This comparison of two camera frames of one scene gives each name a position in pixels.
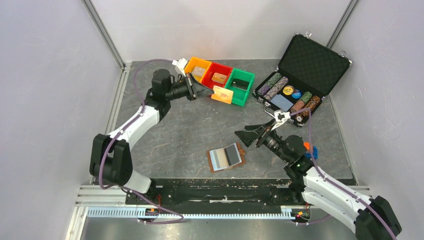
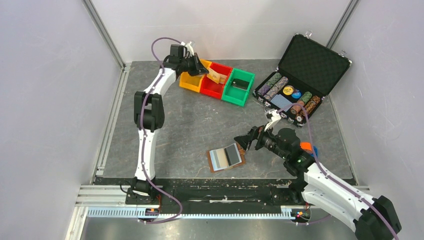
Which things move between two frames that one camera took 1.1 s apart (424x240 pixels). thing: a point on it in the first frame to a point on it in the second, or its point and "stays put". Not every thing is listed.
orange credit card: [222, 94] to [213, 76]
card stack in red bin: [219, 78] stays put
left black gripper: [195, 89] to [199, 68]
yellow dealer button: [288, 90] stays put
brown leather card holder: [224, 158] stays put
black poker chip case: [309, 70] stays put
